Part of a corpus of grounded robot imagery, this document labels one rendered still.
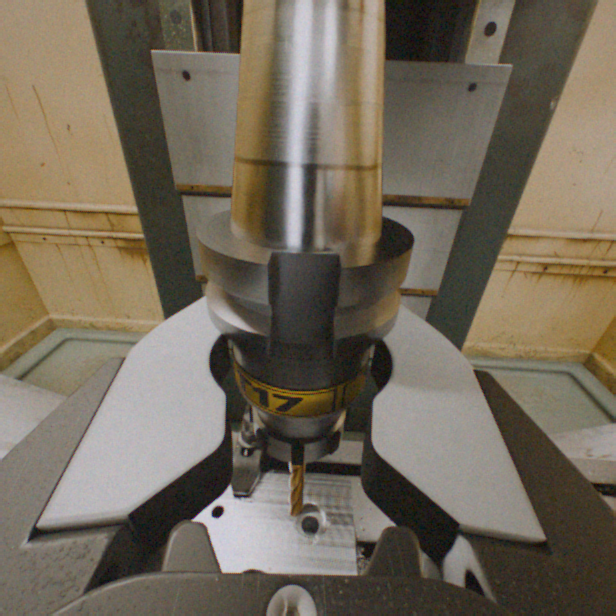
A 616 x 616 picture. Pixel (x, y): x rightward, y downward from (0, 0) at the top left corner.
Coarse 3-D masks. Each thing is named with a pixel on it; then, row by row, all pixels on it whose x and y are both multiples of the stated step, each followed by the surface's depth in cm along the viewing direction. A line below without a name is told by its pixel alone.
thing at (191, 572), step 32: (192, 544) 4; (384, 544) 4; (416, 544) 4; (160, 576) 4; (192, 576) 4; (224, 576) 4; (256, 576) 4; (288, 576) 4; (320, 576) 4; (352, 576) 4; (384, 576) 4; (416, 576) 4; (64, 608) 4; (96, 608) 4; (128, 608) 4; (160, 608) 4; (192, 608) 4; (224, 608) 4; (256, 608) 4; (288, 608) 4; (320, 608) 4; (352, 608) 4; (384, 608) 4; (416, 608) 4; (448, 608) 4; (480, 608) 4
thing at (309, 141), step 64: (256, 0) 6; (320, 0) 6; (384, 0) 6; (256, 64) 6; (320, 64) 6; (384, 64) 7; (256, 128) 7; (320, 128) 6; (256, 192) 7; (320, 192) 7
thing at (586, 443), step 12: (564, 432) 78; (576, 432) 76; (588, 432) 76; (600, 432) 75; (612, 432) 74; (564, 444) 75; (576, 444) 74; (588, 444) 74; (600, 444) 73; (612, 444) 72; (576, 456) 72; (588, 456) 72; (600, 456) 71; (612, 456) 70
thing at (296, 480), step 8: (304, 464) 15; (296, 472) 15; (296, 480) 15; (304, 480) 16; (296, 488) 16; (288, 496) 17; (296, 496) 16; (296, 504) 17; (288, 512) 18; (296, 512) 17
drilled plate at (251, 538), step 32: (288, 480) 35; (320, 480) 36; (224, 512) 32; (256, 512) 32; (320, 512) 34; (352, 512) 33; (224, 544) 30; (256, 544) 30; (288, 544) 30; (320, 544) 30; (352, 544) 30
